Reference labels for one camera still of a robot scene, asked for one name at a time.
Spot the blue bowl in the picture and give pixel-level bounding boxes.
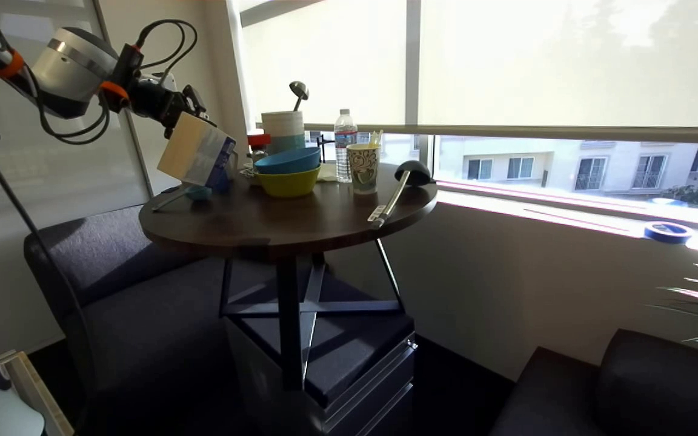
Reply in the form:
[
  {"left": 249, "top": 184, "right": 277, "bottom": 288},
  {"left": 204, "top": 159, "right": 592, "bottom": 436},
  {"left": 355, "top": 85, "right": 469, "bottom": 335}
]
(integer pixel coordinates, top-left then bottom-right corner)
[{"left": 252, "top": 144, "right": 322, "bottom": 178}]

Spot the blue tape roll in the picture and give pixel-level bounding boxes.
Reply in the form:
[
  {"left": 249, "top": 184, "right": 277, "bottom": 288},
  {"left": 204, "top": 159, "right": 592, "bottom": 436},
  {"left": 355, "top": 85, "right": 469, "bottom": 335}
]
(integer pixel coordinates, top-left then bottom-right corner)
[{"left": 643, "top": 218, "right": 694, "bottom": 247}]

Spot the square wooden box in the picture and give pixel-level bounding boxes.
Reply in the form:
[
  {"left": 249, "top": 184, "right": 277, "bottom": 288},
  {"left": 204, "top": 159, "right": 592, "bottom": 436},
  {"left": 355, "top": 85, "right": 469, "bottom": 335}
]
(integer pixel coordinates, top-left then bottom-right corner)
[{"left": 156, "top": 110, "right": 239, "bottom": 197}]

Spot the silver flat metal tool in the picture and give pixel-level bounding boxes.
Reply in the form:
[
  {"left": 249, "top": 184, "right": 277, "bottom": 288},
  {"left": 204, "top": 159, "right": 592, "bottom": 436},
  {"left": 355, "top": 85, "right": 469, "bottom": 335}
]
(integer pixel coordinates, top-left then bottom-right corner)
[{"left": 366, "top": 170, "right": 412, "bottom": 228}]

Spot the yellow-green bowl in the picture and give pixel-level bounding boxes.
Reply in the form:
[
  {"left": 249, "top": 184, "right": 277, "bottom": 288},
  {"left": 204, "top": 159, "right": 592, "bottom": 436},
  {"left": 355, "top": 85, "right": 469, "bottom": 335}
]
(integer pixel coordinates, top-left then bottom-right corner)
[{"left": 255, "top": 168, "right": 320, "bottom": 201}]

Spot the metal ladle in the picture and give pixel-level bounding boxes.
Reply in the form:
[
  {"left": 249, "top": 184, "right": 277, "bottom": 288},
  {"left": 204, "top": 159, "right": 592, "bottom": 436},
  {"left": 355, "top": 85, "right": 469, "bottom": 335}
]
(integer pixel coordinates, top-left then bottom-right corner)
[{"left": 286, "top": 78, "right": 311, "bottom": 117}]

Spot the dark leather armchair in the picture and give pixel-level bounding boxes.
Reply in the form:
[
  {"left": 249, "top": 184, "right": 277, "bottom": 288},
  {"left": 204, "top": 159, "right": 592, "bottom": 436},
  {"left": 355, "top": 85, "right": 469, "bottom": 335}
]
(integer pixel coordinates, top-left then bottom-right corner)
[{"left": 489, "top": 324, "right": 698, "bottom": 436}]

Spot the dark grey fabric sofa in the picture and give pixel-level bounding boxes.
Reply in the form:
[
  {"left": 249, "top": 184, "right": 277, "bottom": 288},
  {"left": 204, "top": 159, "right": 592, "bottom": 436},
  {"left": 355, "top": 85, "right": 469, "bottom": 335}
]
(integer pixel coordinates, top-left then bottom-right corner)
[{"left": 22, "top": 204, "right": 286, "bottom": 436}]

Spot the round wooden table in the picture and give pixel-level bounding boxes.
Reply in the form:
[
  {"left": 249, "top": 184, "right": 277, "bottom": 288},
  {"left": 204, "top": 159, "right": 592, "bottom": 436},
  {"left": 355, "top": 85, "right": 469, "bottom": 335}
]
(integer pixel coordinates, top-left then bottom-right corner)
[{"left": 137, "top": 165, "right": 442, "bottom": 394}]

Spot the white and teal utensil crock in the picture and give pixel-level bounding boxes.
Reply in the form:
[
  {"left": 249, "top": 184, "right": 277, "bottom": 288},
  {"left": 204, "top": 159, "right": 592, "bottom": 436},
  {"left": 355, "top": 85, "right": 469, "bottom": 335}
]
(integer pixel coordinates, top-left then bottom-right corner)
[{"left": 259, "top": 110, "right": 307, "bottom": 158}]

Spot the clear plastic water bottle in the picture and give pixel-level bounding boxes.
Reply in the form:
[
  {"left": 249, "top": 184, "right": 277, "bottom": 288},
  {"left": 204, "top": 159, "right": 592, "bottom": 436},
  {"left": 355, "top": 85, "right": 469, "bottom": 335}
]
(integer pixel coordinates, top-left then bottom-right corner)
[{"left": 332, "top": 106, "right": 359, "bottom": 181}]

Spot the black round object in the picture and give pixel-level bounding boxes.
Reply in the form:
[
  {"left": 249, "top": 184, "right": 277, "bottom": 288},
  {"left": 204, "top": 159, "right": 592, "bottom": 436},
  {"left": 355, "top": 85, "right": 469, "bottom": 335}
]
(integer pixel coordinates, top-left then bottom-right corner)
[{"left": 392, "top": 158, "right": 434, "bottom": 188}]

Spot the white roller window blind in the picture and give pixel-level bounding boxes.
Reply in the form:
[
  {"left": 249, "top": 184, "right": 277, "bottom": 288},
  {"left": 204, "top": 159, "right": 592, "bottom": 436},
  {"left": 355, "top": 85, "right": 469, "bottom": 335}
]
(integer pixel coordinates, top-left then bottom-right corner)
[
  {"left": 417, "top": 0, "right": 698, "bottom": 146},
  {"left": 236, "top": 0, "right": 409, "bottom": 130}
]

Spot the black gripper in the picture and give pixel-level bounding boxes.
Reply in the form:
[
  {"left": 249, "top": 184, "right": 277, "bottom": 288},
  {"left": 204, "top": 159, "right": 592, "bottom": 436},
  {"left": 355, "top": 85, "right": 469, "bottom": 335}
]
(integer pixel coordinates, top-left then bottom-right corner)
[{"left": 117, "top": 73, "right": 216, "bottom": 135}]

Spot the light wooden frame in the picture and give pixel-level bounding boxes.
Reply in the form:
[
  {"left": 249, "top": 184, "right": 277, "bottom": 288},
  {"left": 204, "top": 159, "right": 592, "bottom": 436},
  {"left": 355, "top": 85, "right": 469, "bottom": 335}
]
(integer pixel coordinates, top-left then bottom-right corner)
[{"left": 0, "top": 346, "right": 78, "bottom": 436}]

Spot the glass jar with contents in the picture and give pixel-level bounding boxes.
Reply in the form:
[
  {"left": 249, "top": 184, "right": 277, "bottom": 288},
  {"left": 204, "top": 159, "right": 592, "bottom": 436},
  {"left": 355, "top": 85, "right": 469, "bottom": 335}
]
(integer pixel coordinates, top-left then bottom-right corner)
[{"left": 345, "top": 144, "right": 383, "bottom": 197}]

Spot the thin black hanging cable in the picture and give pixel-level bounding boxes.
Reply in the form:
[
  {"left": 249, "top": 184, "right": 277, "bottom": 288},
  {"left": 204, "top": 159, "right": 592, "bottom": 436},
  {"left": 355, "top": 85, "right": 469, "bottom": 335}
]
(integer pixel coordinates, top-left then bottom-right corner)
[{"left": 0, "top": 94, "right": 100, "bottom": 436}]

